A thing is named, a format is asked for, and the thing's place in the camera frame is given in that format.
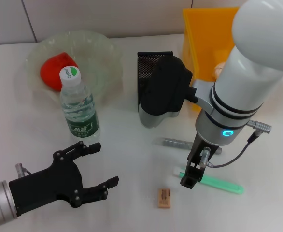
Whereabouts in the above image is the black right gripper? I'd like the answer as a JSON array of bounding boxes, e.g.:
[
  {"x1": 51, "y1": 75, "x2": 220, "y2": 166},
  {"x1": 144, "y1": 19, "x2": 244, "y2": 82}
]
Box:
[{"x1": 180, "y1": 132, "x2": 213, "y2": 189}]

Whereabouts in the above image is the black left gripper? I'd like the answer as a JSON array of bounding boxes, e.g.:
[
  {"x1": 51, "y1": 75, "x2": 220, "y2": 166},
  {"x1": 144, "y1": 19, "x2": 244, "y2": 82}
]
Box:
[{"x1": 8, "y1": 141, "x2": 120, "y2": 217}]

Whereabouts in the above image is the green pen with white cap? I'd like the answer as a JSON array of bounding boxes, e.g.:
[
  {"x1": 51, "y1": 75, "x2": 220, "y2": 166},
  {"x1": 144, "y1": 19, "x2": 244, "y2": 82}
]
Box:
[{"x1": 172, "y1": 168, "x2": 245, "y2": 195}]

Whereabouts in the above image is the clear green-label water bottle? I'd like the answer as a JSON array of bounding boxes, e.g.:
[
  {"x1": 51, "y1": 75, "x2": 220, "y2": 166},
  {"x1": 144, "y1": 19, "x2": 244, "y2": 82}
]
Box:
[{"x1": 59, "y1": 65, "x2": 101, "y2": 143}]

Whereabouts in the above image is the red-orange orange fruit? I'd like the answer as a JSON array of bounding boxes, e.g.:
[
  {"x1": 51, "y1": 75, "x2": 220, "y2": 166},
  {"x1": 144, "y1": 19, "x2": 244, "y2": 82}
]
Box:
[{"x1": 40, "y1": 52, "x2": 79, "y2": 91}]

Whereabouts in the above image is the white paper ball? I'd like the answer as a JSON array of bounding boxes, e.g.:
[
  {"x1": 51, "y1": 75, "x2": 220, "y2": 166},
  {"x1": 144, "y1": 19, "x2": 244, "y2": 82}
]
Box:
[{"x1": 212, "y1": 61, "x2": 227, "y2": 78}]

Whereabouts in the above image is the tan rectangular eraser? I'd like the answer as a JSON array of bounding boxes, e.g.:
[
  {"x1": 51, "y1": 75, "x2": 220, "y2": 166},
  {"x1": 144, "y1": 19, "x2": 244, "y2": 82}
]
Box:
[{"x1": 156, "y1": 188, "x2": 172, "y2": 209}]

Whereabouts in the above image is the silver marker pen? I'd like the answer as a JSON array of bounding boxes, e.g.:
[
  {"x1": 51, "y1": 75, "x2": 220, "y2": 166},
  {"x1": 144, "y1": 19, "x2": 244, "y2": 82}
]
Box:
[{"x1": 153, "y1": 137, "x2": 223, "y2": 155}]

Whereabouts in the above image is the black mesh pen holder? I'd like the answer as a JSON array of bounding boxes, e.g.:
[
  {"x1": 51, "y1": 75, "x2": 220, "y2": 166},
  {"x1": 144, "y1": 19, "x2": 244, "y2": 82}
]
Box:
[{"x1": 137, "y1": 51, "x2": 177, "y2": 114}]

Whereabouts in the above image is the pale green glass fruit plate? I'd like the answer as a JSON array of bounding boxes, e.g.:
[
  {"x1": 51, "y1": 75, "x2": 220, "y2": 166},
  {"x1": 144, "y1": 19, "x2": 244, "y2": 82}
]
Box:
[{"x1": 25, "y1": 30, "x2": 124, "y2": 107}]

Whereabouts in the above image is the yellow plastic bin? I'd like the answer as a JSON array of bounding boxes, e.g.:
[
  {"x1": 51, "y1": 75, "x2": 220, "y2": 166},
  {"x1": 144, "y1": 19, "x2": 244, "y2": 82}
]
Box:
[{"x1": 182, "y1": 7, "x2": 240, "y2": 113}]

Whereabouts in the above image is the right wrist cable with plug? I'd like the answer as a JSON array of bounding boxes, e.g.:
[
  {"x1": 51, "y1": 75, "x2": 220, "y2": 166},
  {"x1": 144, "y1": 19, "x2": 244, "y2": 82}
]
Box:
[{"x1": 200, "y1": 119, "x2": 272, "y2": 169}]

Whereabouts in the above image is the wrist cable with plug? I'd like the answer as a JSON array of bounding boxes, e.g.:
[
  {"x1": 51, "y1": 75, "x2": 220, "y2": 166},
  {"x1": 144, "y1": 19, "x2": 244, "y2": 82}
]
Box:
[
  {"x1": 200, "y1": 119, "x2": 272, "y2": 169},
  {"x1": 15, "y1": 163, "x2": 33, "y2": 177}
]

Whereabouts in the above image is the left wrist cable with plug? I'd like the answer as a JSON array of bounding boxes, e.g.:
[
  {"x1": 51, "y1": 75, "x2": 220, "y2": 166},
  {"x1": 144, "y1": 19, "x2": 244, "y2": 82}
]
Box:
[{"x1": 15, "y1": 163, "x2": 33, "y2": 177}]

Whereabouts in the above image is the right wrist camera housing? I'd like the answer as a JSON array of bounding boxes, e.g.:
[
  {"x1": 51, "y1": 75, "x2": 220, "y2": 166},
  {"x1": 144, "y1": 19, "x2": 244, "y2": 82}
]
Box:
[{"x1": 138, "y1": 57, "x2": 198, "y2": 129}]

